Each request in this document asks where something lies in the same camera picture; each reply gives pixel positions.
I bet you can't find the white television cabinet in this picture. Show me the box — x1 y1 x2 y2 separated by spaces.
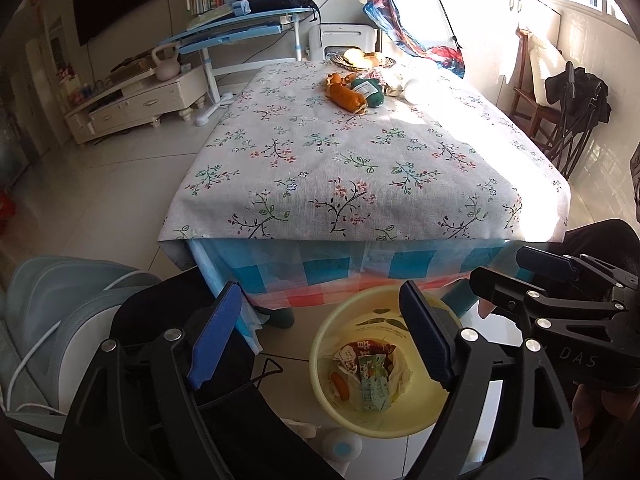
64 66 208 145

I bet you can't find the floral tablecloth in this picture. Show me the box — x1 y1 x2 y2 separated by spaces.
157 60 572 268

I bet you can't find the black slipper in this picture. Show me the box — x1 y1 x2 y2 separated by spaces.
257 306 296 331

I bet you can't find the wooden tray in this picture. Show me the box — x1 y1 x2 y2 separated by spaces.
110 55 153 81

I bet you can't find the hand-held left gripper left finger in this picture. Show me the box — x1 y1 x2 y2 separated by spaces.
54 281 244 480

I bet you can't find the blue study desk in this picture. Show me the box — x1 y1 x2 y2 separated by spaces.
159 6 321 127

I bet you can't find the black television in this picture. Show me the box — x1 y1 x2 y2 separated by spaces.
71 0 169 47

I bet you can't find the green snack packet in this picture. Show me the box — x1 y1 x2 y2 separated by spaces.
349 76 385 109

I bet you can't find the colourful tote bag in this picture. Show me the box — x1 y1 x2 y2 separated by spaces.
362 0 468 80

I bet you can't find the red snack packet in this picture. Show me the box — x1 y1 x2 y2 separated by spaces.
332 339 396 366

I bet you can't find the white cable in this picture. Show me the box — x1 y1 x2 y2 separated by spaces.
0 272 161 413

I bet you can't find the person's right hand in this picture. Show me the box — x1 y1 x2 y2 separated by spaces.
570 385 640 448

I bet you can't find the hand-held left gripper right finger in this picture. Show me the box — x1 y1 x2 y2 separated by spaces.
398 280 586 480

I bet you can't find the yellow plastic basin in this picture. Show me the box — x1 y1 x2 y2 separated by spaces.
308 287 463 438

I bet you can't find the open book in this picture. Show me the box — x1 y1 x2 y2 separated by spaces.
186 5 236 31

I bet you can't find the person's left leg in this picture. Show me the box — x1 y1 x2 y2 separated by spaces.
110 267 351 480

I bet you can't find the beige wrapper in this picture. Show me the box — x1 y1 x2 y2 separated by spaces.
381 71 407 97

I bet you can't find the white bottle with blue cap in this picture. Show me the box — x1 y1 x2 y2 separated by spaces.
321 429 364 464

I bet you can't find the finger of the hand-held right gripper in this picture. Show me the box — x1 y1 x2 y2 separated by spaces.
470 266 618 333
515 246 626 291

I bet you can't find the woven fruit basket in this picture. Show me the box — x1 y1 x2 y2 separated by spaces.
331 49 397 70

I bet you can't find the blue checkered tablecloth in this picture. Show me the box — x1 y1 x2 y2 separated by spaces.
187 237 566 356

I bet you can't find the black folding chair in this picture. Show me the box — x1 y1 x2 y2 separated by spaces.
544 61 612 181

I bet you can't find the white plastic bottle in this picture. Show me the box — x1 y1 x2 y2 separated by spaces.
401 76 437 104

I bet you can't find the white cushion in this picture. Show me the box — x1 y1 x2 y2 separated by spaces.
525 30 568 106

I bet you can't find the wooden chair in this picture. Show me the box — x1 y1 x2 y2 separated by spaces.
512 27 561 136

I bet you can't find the blue-grey sofa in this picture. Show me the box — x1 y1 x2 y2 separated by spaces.
0 256 161 461

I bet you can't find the orange snack packet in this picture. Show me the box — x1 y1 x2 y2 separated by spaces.
326 73 369 111

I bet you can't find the white air purifier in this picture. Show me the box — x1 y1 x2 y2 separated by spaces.
308 22 377 62

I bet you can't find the pink kettlebell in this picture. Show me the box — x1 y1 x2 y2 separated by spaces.
150 44 181 82

